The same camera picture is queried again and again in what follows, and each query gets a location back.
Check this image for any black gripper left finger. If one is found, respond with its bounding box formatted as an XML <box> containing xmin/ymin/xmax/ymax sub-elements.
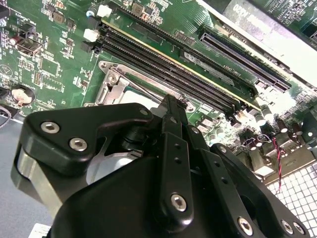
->
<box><xmin>10</xmin><ymin>95</ymin><xmax>196</xmax><ymax>231</ymax></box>

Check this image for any silver CPU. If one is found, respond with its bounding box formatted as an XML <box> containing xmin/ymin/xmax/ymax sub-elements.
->
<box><xmin>123</xmin><ymin>85</ymin><xmax>165</xmax><ymax>110</ymax></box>

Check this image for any metal socket cover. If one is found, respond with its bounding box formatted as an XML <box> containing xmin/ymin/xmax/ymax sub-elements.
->
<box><xmin>95</xmin><ymin>74</ymin><xmax>189</xmax><ymax>110</ymax></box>

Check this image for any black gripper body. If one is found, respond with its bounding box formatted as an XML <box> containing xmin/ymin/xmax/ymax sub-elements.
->
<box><xmin>51</xmin><ymin>156</ymin><xmax>233</xmax><ymax>238</ymax></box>

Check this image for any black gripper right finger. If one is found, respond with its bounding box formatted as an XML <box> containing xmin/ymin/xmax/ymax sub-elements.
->
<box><xmin>178</xmin><ymin>99</ymin><xmax>312</xmax><ymax>238</ymax></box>

